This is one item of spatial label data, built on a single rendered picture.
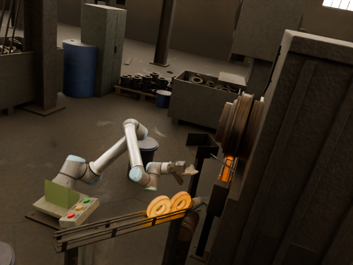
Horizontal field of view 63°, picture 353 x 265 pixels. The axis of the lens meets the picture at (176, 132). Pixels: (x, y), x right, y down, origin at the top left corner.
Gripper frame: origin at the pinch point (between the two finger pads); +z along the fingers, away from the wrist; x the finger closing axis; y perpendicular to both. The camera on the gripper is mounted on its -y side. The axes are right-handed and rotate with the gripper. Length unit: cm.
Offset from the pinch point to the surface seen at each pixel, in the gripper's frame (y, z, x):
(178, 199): 1.9, -1.4, -36.3
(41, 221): -36, -126, -26
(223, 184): -1.1, 20.7, -12.2
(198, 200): -7.8, 5.9, -21.9
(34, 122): 2, -254, 116
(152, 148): -13, -66, 71
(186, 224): -21.9, -1.7, -28.8
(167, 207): -0.7, -6.5, -42.3
